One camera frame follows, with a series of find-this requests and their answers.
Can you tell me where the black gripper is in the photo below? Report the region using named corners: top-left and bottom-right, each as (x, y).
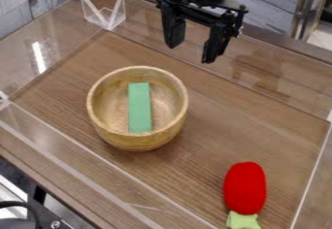
top-left (156, 0), bottom-right (249, 64)

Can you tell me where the red plush fruit green stem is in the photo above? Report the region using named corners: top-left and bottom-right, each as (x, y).
top-left (223, 162), bottom-right (268, 229)

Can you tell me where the green rectangular block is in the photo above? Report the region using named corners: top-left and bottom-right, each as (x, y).
top-left (128, 82), bottom-right (151, 133)

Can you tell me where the metal table leg background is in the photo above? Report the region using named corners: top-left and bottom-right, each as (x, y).
top-left (289, 0), bottom-right (326, 42)

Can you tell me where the wooden bowl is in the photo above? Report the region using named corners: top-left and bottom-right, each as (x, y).
top-left (87, 66), bottom-right (187, 151)

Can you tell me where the clear acrylic corner bracket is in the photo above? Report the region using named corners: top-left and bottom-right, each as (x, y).
top-left (80, 0), bottom-right (126, 31)

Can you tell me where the black table frame bracket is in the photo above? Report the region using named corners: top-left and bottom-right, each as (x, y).
top-left (27, 184), bottom-right (72, 229)

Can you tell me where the black cable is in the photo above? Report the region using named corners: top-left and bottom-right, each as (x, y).
top-left (0, 200), bottom-right (43, 229)

